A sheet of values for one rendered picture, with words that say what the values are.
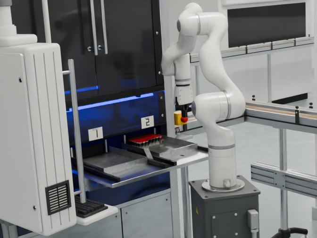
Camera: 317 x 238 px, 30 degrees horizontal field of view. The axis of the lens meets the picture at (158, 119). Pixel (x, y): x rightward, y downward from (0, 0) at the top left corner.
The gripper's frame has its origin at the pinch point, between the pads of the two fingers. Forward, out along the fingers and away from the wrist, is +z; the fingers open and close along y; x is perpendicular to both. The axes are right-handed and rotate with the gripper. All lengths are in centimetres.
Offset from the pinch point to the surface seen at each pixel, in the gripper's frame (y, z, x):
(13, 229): 102, 34, 2
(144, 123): 9.7, 6.6, -23.3
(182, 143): -5.4, 19.3, -9.6
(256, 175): -84, 61, -29
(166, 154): 15.5, 18.7, 2.6
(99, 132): 38.7, 6.5, -23.2
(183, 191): -29, 60, -40
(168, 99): -8.4, -3.8, -23.5
